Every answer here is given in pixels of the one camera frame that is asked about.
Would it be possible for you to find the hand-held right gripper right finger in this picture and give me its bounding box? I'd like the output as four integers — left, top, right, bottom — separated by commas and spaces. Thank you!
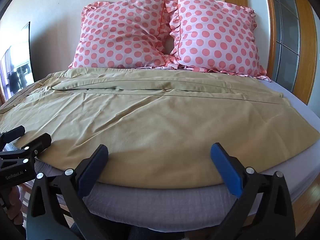
210, 142, 297, 240

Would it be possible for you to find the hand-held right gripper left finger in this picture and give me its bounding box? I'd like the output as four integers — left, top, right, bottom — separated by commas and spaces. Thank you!
26, 144, 109, 240

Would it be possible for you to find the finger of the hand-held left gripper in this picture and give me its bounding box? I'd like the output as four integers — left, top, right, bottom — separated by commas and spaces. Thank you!
0, 126, 26, 143
21, 133, 52, 166

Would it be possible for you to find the olive green bed cover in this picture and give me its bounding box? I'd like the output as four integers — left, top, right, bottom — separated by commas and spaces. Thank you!
0, 67, 313, 189

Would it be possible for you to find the person's left hand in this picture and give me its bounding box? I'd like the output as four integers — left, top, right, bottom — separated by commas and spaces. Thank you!
5, 186, 22, 221

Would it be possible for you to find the bed with lavender sheet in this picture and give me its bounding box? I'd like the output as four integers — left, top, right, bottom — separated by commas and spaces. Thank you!
0, 79, 320, 233

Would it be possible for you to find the pink polka dot pillow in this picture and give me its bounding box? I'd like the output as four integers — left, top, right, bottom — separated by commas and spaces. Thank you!
69, 0, 173, 69
168, 0, 272, 82

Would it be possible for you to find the wooden framed glass door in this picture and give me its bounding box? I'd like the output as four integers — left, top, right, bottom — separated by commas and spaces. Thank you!
262, 0, 319, 105

